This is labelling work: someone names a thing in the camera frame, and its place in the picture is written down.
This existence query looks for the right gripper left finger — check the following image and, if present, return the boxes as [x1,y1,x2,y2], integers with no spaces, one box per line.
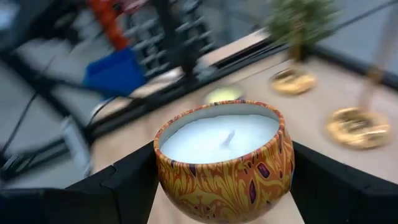
[0,141,160,224]

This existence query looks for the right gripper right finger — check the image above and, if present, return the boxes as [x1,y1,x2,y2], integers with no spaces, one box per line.
[290,141,398,224]

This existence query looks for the tall gold candlestick holder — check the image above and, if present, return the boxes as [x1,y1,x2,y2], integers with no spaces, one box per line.
[325,18,398,151]
[269,40,317,96]

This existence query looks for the wooden shelf riser black legs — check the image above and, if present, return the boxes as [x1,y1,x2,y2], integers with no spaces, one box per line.
[90,57,398,224]

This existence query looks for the blue box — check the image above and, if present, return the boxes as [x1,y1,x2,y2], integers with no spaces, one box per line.
[82,46,146,99]

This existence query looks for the storage rack with small bins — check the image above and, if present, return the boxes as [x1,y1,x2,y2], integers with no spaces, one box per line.
[86,0,218,82]

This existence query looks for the potted green plant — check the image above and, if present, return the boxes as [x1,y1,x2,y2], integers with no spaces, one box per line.
[266,0,339,62]

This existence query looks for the silver metal bracket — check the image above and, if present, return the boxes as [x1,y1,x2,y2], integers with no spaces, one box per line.
[61,117,95,175]

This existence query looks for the black aluminium table frame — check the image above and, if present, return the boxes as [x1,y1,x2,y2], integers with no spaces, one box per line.
[0,40,398,187]

